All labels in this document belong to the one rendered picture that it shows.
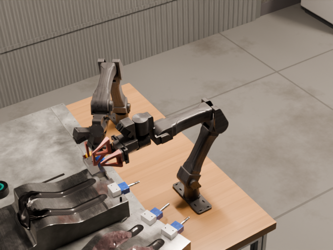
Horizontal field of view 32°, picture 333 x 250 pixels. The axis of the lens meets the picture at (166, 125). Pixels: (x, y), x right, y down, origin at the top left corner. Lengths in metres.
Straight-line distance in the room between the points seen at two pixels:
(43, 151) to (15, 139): 0.18
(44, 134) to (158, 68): 2.06
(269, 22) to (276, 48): 0.46
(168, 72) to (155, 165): 2.17
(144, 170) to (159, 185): 0.12
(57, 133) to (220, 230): 0.97
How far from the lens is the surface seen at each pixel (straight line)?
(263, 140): 3.99
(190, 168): 2.29
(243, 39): 5.12
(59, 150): 2.72
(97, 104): 2.29
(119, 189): 2.31
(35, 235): 2.22
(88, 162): 2.39
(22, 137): 2.84
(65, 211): 2.30
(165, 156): 2.62
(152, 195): 2.44
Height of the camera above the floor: 2.51
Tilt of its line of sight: 38 degrees down
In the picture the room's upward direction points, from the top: 3 degrees counter-clockwise
